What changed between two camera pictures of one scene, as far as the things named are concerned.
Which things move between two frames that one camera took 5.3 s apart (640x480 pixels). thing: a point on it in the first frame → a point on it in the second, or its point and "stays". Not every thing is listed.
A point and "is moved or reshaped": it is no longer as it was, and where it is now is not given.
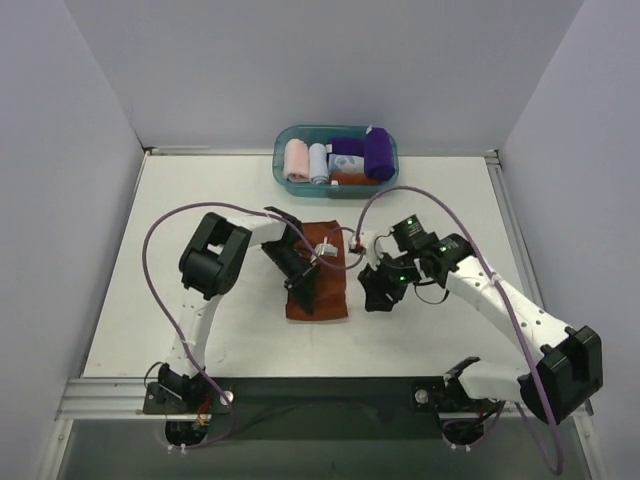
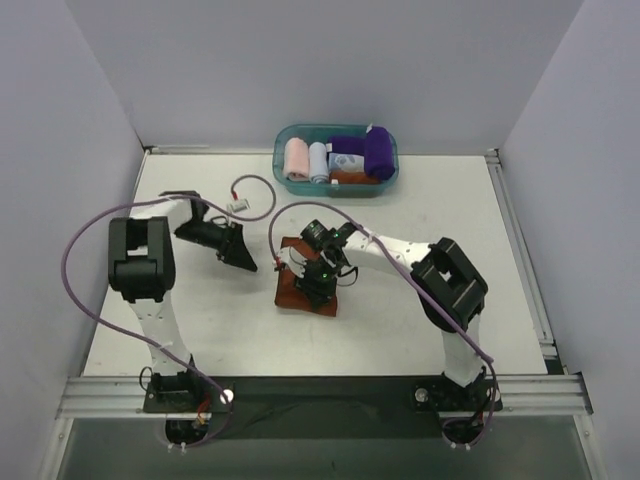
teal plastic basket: x=315 y=133 stays
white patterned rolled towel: x=339 y=163 stays
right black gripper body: x=382 y=282 → x=314 y=282
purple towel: x=378 y=154 stays
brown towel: x=329 y=299 is moved or reshaped
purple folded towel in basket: x=353 y=145 stays
